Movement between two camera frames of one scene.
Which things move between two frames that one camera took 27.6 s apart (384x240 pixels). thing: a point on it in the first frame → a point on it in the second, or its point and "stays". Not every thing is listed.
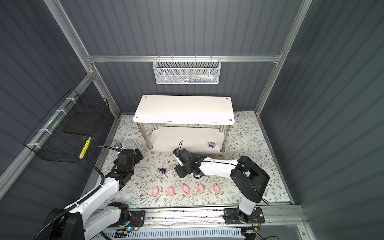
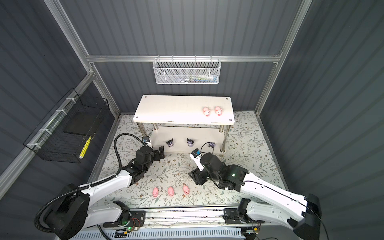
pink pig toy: [201, 188] → [206, 111]
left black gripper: [139, 156] → [157, 157]
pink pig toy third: [186, 189] stays
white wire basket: [186, 71] stays
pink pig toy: [216, 188] → [218, 110]
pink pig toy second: [171, 191] stays
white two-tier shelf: [196, 124] stays
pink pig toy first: [155, 192] stays
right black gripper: [179, 170] → [195, 175]
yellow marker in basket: [83, 152] stays
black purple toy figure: [162, 171] → [170, 143]
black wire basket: [60, 137] stays
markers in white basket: [201, 78] stays
